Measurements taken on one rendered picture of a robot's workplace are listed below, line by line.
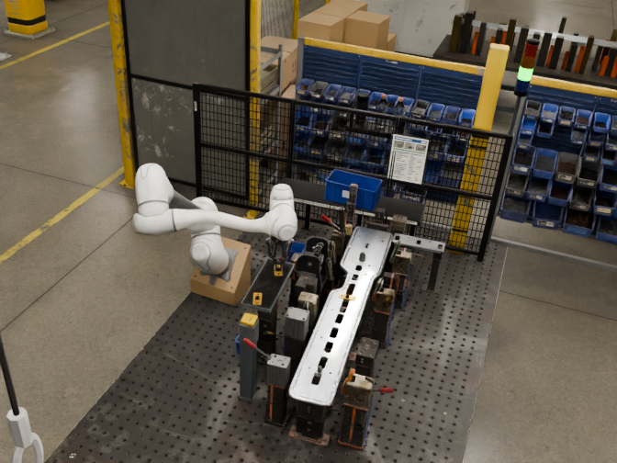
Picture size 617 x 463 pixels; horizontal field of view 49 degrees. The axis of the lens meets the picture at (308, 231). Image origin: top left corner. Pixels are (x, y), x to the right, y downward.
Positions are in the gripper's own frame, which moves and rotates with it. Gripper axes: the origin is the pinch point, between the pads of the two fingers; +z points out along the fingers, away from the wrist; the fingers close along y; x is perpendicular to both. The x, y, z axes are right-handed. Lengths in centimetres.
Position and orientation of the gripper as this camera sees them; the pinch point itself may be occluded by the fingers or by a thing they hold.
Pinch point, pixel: (278, 263)
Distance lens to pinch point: 315.5
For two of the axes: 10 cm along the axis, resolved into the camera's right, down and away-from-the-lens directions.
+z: -0.6, 8.4, 5.4
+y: 10.0, 0.3, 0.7
